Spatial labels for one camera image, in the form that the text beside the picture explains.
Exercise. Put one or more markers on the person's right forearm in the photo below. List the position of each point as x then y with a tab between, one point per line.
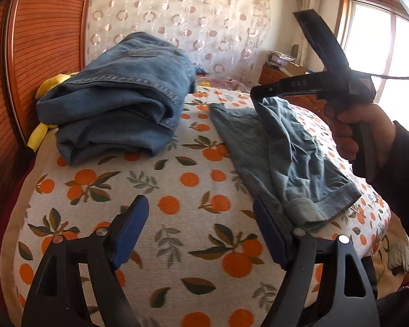
402	170

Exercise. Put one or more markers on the stack of papers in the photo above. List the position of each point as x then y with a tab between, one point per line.
283	58

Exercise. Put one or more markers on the wooden frame window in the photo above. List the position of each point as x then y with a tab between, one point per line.
395	41

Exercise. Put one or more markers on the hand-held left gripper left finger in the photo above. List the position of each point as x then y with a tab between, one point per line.
133	235

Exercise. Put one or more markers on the person's right hand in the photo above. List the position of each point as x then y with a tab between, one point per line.
381	133

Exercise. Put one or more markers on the small box with teal item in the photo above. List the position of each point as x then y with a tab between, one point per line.
200	71

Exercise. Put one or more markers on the circle pattern sheer curtain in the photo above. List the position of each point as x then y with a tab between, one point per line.
177	13

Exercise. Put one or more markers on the wooden cabinet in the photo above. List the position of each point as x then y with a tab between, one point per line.
269	75

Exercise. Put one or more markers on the light blue denim shorts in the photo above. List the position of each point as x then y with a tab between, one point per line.
293	163

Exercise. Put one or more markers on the orange fruit print bedsheet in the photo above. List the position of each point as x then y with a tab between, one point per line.
191	245

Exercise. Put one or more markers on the floral blanket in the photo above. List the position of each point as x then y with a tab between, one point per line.
225	83

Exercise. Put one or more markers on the yellow plush toy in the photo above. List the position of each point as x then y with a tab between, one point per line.
51	83

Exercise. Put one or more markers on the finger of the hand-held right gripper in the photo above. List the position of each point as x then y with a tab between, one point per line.
259	92

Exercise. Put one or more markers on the pile of folded blue jeans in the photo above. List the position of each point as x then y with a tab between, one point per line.
122	109

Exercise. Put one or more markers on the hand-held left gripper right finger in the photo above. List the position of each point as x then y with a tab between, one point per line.
271	235

